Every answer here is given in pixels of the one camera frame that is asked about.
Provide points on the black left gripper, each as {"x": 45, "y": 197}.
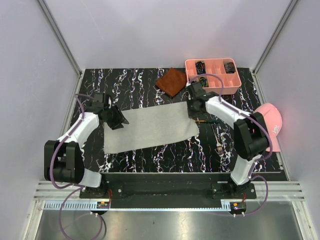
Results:
{"x": 120, "y": 118}

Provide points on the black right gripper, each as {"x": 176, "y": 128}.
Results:
{"x": 190, "y": 101}

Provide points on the grey cloth napkin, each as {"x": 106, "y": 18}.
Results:
{"x": 150, "y": 127}

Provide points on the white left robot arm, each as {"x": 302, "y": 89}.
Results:
{"x": 63, "y": 158}

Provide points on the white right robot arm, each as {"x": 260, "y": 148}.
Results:
{"x": 250, "y": 133}

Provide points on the colourful item in tray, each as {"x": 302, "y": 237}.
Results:
{"x": 203, "y": 81}

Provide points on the gold fork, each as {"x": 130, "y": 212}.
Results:
{"x": 219, "y": 146}
{"x": 209, "y": 121}

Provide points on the pink compartment organizer tray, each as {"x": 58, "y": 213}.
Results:
{"x": 218, "y": 81}

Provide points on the dark patterned item in tray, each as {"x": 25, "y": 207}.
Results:
{"x": 229, "y": 67}

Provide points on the pink baseball cap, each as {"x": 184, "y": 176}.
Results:
{"x": 273, "y": 122}

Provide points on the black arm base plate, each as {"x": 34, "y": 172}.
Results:
{"x": 121, "y": 190}

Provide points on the aluminium frame rail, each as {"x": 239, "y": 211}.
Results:
{"x": 256, "y": 190}

